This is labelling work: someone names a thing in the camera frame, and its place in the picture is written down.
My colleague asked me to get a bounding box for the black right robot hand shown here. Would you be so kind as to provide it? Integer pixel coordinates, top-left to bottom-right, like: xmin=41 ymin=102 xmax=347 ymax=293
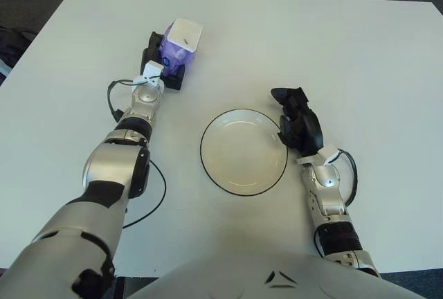
xmin=270 ymin=87 xmax=325 ymax=158

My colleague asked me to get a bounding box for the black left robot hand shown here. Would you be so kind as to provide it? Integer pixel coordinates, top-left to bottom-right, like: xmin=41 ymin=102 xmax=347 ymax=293
xmin=139 ymin=30 xmax=187 ymax=91

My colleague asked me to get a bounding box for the purple tissue paper pack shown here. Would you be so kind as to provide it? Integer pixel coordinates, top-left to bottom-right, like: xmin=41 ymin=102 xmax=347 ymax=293
xmin=159 ymin=17 xmax=204 ymax=77

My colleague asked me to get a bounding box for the white plate with black rim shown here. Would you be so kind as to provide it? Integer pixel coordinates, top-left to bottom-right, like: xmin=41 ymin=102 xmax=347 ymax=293
xmin=199 ymin=108 xmax=289 ymax=196

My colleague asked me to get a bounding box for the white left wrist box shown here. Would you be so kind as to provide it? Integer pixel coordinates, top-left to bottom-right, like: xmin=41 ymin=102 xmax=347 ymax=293
xmin=133 ymin=60 xmax=164 ymax=87

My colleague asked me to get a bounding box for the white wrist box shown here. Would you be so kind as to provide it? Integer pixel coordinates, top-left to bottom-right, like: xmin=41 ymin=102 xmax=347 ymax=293
xmin=133 ymin=60 xmax=164 ymax=87
xmin=318 ymin=143 xmax=342 ymax=167

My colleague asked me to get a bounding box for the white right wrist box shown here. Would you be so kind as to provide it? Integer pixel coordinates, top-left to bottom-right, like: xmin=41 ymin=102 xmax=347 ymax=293
xmin=318 ymin=143 xmax=342 ymax=167

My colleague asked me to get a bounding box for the dark bag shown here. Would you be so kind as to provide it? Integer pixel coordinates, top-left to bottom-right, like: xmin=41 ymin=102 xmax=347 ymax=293
xmin=0 ymin=25 xmax=37 ymax=78

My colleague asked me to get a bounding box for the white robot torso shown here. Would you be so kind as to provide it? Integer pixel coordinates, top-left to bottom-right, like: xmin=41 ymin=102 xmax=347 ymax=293
xmin=127 ymin=247 xmax=443 ymax=299

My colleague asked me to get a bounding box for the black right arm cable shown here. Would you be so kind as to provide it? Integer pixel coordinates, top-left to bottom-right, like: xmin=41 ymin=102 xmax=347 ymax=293
xmin=334 ymin=148 xmax=358 ymax=207

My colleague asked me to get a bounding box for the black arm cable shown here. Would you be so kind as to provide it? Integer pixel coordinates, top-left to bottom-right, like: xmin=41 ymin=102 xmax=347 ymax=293
xmin=107 ymin=79 xmax=168 ymax=229
xmin=334 ymin=148 xmax=358 ymax=207

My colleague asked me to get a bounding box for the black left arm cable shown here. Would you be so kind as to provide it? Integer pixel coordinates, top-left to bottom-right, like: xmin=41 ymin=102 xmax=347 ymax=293
xmin=107 ymin=79 xmax=168 ymax=229

